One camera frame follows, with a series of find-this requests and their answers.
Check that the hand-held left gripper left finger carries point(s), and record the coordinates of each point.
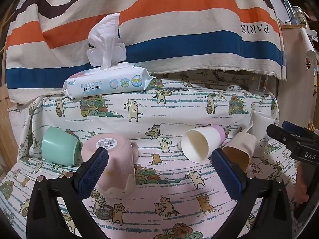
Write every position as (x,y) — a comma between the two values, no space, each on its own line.
(94,168)

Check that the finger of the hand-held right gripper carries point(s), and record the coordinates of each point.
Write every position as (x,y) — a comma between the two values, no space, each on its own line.
(292,127)
(279,133)

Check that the white wet wipe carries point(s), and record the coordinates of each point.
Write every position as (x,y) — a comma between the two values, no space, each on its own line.
(104,37)

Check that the pink cup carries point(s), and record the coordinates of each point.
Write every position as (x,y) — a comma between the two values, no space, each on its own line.
(119,164)

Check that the cat print sheet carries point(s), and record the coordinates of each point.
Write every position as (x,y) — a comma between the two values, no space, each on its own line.
(174,114)

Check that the white tube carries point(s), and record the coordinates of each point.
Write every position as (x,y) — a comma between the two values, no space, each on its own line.
(307,41)

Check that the white cup with purple base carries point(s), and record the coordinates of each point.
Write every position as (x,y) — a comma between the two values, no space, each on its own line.
(197,144)

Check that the baby wipes pack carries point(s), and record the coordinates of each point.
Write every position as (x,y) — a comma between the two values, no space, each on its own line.
(107,83)

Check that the plain white cup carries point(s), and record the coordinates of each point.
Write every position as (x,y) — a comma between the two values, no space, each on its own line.
(261,129)

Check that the beige cup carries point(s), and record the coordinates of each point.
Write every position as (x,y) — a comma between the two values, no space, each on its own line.
(240,149)

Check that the clear bottle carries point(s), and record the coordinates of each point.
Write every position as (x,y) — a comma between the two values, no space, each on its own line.
(298,13)

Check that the green cup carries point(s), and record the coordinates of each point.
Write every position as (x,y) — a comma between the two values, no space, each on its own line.
(58,145)

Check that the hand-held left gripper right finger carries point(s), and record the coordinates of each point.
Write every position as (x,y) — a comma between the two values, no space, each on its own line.
(226,173)

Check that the striped cloth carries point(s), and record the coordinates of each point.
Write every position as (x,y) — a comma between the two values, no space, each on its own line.
(174,17)

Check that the person's right hand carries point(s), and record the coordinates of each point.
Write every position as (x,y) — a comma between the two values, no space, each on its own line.
(302,186)

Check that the wooden cabinet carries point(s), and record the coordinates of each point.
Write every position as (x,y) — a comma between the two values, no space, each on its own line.
(296,79)

